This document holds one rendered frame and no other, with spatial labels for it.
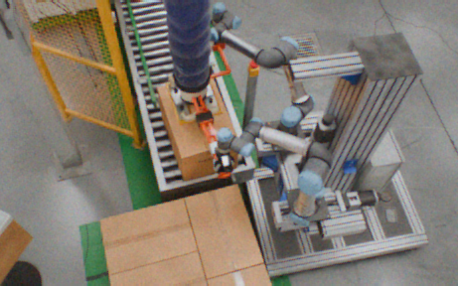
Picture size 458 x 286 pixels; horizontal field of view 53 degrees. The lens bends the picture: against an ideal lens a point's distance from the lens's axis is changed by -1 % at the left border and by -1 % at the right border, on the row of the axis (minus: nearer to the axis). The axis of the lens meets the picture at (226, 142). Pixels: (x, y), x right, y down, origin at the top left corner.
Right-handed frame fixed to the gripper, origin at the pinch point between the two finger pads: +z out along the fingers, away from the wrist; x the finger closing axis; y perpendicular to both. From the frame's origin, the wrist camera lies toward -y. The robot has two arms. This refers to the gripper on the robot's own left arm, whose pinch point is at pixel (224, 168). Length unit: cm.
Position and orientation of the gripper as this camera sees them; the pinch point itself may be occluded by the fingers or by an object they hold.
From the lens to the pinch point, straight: 260.0
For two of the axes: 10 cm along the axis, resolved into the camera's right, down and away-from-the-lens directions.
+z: -0.3, 5.1, 8.6
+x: -9.5, 2.6, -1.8
